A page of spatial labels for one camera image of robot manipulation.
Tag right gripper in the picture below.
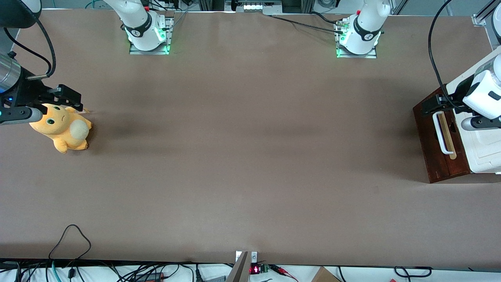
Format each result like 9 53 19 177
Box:
2 67 84 112

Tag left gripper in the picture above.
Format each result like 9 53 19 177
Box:
422 70 501 120

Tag white drawer handle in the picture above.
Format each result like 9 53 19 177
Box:
432 111 451 155

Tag tan wooden handle strip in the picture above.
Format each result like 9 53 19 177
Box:
437 110 457 160

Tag dark brown wooden drawer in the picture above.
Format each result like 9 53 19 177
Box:
413 85 471 184

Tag orange plush toy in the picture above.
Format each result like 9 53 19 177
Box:
29 103 93 154

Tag white-topped wooden cabinet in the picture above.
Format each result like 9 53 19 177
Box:
413 49 501 184

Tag aluminium corner profile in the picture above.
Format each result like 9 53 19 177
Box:
471 0 501 27

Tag black power adapter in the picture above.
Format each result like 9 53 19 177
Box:
133 272 166 282

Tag white power strip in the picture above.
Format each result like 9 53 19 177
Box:
242 2 283 11

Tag brown cardboard box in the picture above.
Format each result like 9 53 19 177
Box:
311 266 342 282

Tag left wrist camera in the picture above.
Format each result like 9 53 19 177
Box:
461 116 501 131

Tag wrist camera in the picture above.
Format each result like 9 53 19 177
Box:
461 116 501 131
0 106 43 126

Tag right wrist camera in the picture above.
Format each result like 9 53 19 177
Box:
0 106 43 126

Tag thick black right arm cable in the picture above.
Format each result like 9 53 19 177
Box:
27 18 57 81

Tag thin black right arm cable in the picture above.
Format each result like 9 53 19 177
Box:
3 27 53 75

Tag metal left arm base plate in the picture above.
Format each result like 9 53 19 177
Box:
335 19 378 59

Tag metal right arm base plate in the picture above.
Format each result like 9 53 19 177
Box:
129 16 174 56

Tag black looped cable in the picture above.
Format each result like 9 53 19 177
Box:
48 224 92 262

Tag black cable to arm base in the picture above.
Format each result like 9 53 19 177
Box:
269 14 346 35

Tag black flat coiled cable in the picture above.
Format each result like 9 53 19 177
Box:
394 266 433 279

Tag red clip lead wires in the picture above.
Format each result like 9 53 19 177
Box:
269 265 299 282

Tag grey metal camera mount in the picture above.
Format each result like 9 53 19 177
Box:
226 251 259 282

